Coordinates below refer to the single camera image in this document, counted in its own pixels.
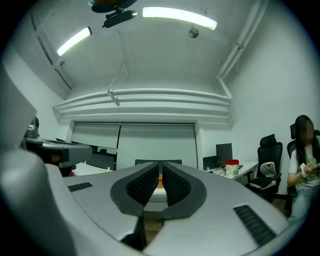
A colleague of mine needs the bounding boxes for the white pipe bracket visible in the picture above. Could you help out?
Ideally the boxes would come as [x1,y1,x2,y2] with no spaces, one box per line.
[107,89,121,108]

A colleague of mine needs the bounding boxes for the white ceiling pipes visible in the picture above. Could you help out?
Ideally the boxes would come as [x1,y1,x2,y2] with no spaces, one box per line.
[51,0,270,124]

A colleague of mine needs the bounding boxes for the black chair with white lumbar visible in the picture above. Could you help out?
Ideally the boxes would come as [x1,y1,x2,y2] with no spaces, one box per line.
[243,134,284,202]

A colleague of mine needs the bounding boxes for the wide white roller blind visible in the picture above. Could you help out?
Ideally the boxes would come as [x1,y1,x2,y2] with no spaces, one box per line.
[116,123,199,171]

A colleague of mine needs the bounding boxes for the white jar with red lid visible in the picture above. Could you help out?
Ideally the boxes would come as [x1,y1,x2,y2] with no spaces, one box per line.
[225,159,240,177]

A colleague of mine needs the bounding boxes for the ceiling tube light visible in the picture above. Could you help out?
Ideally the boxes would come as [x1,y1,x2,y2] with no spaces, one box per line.
[141,6,218,31]
[56,26,93,57]

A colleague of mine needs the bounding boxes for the black head-worn camera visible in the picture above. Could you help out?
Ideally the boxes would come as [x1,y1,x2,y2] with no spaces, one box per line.
[88,0,139,29]

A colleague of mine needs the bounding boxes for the dark monitor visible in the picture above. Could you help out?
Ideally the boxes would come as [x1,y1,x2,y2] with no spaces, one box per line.
[215,142,234,166]

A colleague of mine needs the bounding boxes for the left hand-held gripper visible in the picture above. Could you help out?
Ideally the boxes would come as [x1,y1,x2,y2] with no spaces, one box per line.
[23,124,94,169]

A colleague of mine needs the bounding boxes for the narrow white roller blind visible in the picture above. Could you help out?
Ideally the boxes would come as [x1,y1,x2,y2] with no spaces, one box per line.
[70,122,121,150]

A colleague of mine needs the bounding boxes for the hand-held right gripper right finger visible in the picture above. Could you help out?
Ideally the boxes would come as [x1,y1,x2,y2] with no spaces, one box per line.
[143,161,296,256]

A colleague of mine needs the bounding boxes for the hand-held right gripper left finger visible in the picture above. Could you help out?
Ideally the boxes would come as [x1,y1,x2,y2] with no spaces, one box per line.
[46,161,160,252]

